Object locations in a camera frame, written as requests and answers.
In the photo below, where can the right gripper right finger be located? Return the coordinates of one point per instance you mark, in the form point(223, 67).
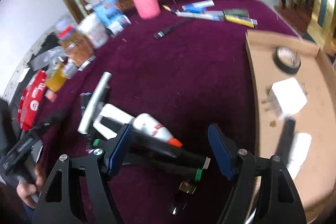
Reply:
point(278, 200)

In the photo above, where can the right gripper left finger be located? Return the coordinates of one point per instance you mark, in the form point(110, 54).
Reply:
point(77, 189)

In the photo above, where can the black marker grey cap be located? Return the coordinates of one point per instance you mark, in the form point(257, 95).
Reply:
point(286, 139)

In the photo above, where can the black gold lighter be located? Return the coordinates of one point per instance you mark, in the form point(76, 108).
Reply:
point(182, 197)

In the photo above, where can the left hand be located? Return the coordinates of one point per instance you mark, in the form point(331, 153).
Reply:
point(25, 191)

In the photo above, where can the black marker green cap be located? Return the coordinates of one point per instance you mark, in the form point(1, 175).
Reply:
point(157, 164)

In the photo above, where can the red packet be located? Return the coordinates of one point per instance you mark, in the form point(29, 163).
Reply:
point(30, 100)

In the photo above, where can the white charger on table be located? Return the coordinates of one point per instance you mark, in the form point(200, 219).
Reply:
point(110, 120)

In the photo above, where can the small clear box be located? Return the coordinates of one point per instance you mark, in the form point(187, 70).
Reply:
point(50, 95)

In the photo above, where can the white glue bottle orange cap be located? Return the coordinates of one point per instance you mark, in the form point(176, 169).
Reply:
point(149, 126)

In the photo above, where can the white tube in tray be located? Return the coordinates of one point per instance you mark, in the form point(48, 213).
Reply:
point(298, 153)

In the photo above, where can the yellow tape roll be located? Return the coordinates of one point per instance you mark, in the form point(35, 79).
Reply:
point(55, 79)

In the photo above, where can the white charger in tray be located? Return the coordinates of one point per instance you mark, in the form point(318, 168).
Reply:
point(286, 98)

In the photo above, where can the white cylinder stick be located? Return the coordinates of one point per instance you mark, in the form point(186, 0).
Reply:
point(97, 98)

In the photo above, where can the small white box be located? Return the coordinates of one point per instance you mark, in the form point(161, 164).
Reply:
point(70, 69)

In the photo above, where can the cardboard tray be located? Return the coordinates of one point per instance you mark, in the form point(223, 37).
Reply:
point(315, 181)

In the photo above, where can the blue marker near jars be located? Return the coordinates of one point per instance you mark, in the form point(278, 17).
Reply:
point(86, 63)

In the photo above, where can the black tape roll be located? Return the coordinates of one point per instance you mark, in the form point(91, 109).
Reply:
point(286, 60)

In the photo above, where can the brown labelled jar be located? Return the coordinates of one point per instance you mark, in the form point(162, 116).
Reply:
point(77, 46)

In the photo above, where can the yellow pen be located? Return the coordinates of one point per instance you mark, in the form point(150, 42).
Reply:
point(248, 22)

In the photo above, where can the white labelled tub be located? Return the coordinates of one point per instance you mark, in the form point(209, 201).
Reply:
point(92, 27)

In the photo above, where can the black pen on table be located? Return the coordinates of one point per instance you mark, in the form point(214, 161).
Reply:
point(164, 32)

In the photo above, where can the blue box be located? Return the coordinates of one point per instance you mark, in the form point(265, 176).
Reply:
point(111, 16)

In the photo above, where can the blue white marker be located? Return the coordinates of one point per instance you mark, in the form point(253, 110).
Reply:
point(198, 6)

